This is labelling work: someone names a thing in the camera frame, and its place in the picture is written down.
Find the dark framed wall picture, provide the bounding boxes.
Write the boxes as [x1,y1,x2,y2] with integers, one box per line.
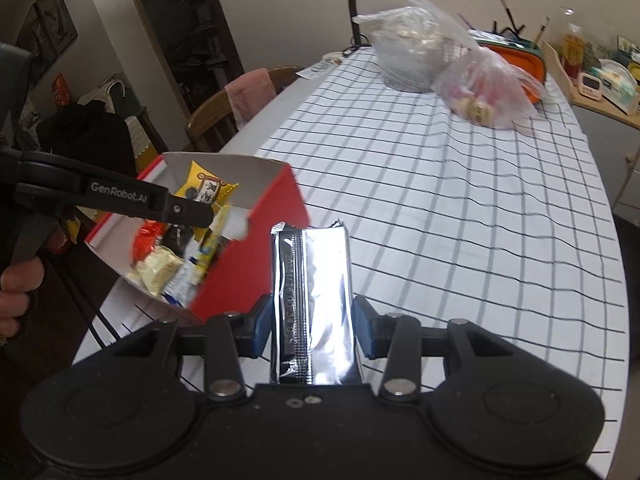
[15,2,51,63]
[35,0,79,58]

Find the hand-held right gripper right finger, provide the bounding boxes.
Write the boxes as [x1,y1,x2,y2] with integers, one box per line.
[351,295,521,405]

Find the wooden desktop tray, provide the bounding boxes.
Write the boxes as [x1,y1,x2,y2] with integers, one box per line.
[541,40,640,128]

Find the green and white tissue box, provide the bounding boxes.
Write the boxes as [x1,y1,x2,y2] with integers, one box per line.
[598,59,640,113]

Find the orange folding basin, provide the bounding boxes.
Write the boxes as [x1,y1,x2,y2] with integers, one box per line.
[472,30,547,106]

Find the white and blue snack packet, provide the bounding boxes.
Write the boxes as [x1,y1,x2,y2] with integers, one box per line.
[162,240,206,307]

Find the red snack packet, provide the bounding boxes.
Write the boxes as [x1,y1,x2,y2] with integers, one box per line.
[131,224,168,266]

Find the silver foil snack packet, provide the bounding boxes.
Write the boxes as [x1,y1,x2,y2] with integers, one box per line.
[270,220,366,387]

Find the clear plastic bag red contents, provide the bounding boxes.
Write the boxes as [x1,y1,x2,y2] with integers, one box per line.
[432,45,548,131]

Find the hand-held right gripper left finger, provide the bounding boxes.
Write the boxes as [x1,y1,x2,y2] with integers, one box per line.
[111,294,275,405]

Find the wooden chair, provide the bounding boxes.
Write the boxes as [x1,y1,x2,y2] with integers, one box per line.
[186,65,306,153]

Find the person's left hand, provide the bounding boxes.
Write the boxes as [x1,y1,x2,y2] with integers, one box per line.
[0,259,47,342]

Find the chair with yellow cushion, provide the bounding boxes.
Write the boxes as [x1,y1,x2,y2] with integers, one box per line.
[75,72,166,171]

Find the black snack packet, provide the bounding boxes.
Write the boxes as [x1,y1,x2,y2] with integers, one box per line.
[160,225,193,257]

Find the black garment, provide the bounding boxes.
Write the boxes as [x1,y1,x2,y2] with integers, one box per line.
[37,102,138,178]

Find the red paper packet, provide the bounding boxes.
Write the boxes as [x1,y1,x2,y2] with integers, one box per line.
[51,74,71,109]

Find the white paper packet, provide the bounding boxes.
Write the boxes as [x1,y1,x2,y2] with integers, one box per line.
[296,51,343,79]

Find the pale yellow snack packet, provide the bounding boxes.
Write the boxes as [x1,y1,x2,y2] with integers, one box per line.
[125,250,183,297]

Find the dark wooden bookshelf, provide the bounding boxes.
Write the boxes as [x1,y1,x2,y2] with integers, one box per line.
[120,0,246,121]

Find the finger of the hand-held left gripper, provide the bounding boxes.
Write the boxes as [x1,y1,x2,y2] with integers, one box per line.
[15,151,217,229]

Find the pink towel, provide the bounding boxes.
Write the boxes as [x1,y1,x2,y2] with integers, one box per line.
[225,67,277,128]

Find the clear plastic bag grey contents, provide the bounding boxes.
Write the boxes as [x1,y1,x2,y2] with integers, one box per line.
[352,0,481,93]

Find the orange drink bottle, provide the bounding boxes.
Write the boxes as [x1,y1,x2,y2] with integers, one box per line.
[561,22,584,79]

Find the red and white cardboard box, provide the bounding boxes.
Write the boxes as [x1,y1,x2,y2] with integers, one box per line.
[84,152,311,325]

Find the white checked tablecloth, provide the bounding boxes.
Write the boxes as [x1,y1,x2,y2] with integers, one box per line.
[72,50,628,456]

